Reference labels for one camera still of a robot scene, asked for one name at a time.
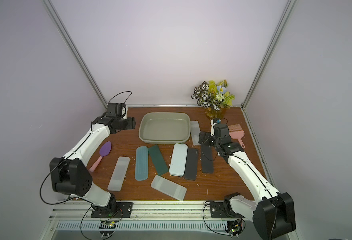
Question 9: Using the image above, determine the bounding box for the translucent pencil case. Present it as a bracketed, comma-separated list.
[107, 157, 130, 192]
[151, 175, 187, 201]
[190, 121, 200, 146]

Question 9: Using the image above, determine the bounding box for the black pencil case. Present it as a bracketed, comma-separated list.
[200, 145, 214, 174]

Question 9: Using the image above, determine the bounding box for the teal silicone pencil case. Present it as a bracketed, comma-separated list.
[135, 146, 149, 181]

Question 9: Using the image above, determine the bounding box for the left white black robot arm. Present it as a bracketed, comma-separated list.
[47, 103, 136, 213]

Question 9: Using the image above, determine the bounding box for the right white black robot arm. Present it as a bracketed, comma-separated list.
[199, 120, 296, 240]

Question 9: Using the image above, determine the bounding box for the white light-blue pencil case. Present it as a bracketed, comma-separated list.
[169, 144, 188, 177]

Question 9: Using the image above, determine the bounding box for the grey-green plastic storage box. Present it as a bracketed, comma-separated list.
[139, 112, 191, 145]

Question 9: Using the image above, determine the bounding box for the dark grey pencil case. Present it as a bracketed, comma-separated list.
[183, 148, 198, 181]

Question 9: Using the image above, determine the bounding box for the dark green pencil case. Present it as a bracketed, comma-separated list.
[148, 145, 169, 176]

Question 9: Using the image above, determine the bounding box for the translucent pencil case front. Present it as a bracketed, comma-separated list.
[151, 175, 187, 201]

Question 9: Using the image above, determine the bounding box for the pink comb brush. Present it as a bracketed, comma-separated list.
[228, 124, 245, 149]

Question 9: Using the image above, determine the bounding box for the purple pink spatula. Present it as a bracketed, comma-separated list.
[89, 141, 112, 173]

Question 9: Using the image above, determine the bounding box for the artificial plant in vase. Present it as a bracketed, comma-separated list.
[191, 80, 235, 120]

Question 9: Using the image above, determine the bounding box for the right circuit board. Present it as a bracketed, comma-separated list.
[226, 220, 245, 238]

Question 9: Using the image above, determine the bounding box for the circuit board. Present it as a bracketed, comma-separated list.
[226, 220, 245, 238]
[99, 221, 117, 239]

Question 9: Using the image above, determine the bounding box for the left circuit board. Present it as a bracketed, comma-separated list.
[99, 221, 117, 239]

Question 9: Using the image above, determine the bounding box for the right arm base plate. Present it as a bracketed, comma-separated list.
[206, 201, 243, 219]

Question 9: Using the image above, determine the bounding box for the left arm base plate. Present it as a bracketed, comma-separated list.
[91, 202, 134, 219]

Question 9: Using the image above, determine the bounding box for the aluminium front rail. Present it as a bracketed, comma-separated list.
[48, 199, 296, 222]

